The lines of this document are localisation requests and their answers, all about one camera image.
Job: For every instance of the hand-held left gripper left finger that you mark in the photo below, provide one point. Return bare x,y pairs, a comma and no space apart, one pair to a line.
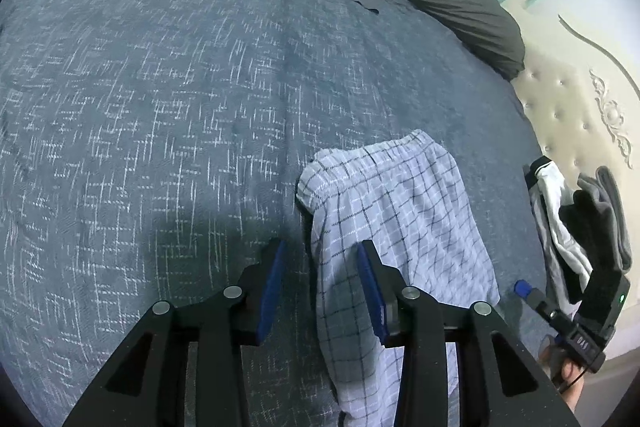
272,292

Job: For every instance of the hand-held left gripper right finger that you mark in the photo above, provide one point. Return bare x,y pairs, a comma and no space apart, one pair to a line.
370,292

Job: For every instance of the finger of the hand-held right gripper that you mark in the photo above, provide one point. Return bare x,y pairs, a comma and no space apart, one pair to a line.
537,302

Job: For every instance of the light blue plaid pants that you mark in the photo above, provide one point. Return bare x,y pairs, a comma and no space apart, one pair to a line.
400,217

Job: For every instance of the white shorts with black waistband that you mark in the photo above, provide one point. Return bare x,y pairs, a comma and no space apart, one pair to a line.
555,217

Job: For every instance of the person's right hand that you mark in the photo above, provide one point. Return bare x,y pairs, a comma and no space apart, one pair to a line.
570,377

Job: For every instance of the folded black cloth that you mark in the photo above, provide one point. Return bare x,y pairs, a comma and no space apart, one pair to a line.
590,227

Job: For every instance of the folded grey cloth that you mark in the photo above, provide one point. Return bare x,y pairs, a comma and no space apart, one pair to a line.
612,212

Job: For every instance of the cream tufted headboard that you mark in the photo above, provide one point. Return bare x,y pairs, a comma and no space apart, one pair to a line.
565,107

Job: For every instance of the blue patterned bed blanket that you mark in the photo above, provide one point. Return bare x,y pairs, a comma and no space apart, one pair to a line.
150,107

